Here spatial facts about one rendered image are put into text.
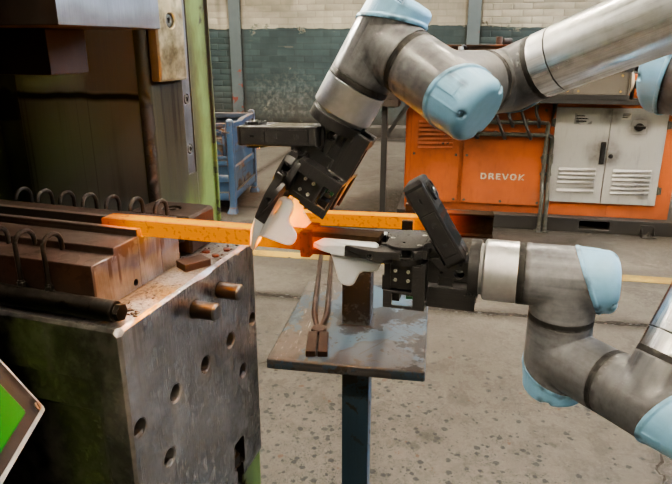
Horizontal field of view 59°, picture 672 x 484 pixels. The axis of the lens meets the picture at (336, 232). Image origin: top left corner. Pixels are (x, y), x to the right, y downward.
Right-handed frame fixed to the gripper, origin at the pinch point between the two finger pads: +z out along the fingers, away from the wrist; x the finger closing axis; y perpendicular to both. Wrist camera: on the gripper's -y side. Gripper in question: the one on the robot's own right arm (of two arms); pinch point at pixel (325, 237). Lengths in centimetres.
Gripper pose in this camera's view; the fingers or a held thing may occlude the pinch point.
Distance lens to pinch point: 77.7
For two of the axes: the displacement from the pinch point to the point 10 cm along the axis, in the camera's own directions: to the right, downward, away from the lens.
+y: 0.1, 9.5, 3.1
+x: 3.0, -2.9, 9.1
